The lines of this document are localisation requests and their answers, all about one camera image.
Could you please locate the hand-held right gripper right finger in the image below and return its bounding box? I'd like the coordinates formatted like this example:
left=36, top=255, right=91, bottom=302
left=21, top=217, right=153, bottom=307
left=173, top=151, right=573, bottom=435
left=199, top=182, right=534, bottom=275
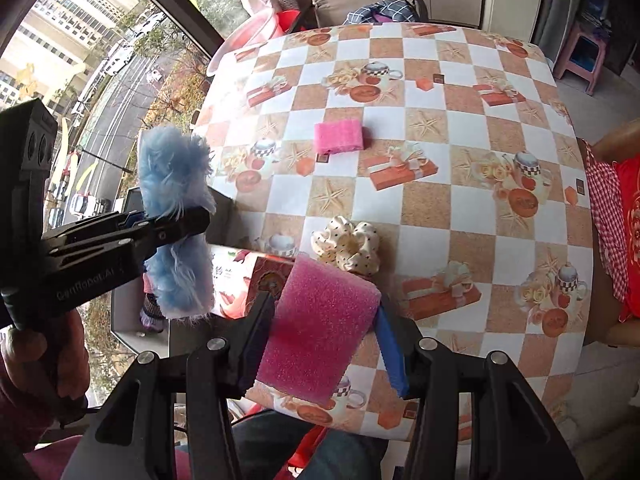
left=372, top=305, right=583, bottom=480

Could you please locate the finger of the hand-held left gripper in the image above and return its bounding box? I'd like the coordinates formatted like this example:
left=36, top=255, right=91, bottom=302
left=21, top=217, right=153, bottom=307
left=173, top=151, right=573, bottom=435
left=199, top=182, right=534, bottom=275
left=42, top=206, right=212, bottom=286
left=42, top=209, right=153, bottom=252

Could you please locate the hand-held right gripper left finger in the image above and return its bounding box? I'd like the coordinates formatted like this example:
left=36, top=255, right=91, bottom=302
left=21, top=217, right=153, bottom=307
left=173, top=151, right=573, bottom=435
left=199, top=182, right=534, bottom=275
left=60, top=290, right=277, bottom=480

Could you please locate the blue fluffy scrunchie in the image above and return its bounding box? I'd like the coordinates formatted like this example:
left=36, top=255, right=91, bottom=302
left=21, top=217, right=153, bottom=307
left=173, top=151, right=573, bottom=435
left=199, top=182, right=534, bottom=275
left=137, top=125, right=217, bottom=320

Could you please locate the pink sponge with hole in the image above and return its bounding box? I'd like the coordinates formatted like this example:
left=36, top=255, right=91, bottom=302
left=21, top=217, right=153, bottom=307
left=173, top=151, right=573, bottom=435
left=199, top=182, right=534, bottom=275
left=256, top=252, right=383, bottom=405

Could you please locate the person's left hand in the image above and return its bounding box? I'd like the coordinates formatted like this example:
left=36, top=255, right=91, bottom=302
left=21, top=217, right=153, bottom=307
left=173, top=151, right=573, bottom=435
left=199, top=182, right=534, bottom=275
left=0, top=311, right=92, bottom=402

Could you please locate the floral printed box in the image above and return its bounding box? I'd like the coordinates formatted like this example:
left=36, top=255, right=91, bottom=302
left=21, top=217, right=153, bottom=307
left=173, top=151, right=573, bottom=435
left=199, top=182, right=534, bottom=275
left=207, top=244, right=256, bottom=320

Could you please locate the white polka dot scrunchie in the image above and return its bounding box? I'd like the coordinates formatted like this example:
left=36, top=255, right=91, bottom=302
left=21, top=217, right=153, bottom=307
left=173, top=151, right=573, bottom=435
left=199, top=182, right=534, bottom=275
left=311, top=215, right=383, bottom=277

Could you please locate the pink rectangular sponge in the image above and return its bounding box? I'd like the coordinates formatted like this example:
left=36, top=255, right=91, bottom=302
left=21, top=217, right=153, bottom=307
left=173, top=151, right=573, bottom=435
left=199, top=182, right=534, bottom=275
left=313, top=117, right=373, bottom=156

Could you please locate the checkered printed tablecloth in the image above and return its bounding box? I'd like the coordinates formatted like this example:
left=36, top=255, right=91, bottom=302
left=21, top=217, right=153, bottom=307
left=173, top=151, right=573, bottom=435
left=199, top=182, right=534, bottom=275
left=192, top=22, right=596, bottom=443

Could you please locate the pink plastic basin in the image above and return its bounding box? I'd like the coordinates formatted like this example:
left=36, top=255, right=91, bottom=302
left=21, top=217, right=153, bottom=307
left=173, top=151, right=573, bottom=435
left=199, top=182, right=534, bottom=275
left=206, top=10, right=286, bottom=73

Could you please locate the red plastic basin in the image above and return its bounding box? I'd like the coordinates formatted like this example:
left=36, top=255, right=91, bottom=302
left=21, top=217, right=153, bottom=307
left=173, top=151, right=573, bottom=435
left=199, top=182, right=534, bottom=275
left=275, top=9, right=303, bottom=36

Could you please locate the red checked cloth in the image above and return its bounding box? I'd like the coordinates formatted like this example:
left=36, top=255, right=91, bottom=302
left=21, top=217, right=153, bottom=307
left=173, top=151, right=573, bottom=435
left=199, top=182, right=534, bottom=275
left=580, top=137, right=628, bottom=303

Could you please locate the dark plaid cloth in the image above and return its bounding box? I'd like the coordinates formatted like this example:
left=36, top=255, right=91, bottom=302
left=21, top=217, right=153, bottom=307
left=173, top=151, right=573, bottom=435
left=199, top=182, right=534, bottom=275
left=345, top=2, right=418, bottom=26

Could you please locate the pink plastic stool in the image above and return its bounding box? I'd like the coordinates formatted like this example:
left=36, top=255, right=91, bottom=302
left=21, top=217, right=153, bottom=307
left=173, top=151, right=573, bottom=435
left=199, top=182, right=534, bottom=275
left=555, top=20, right=613, bottom=96

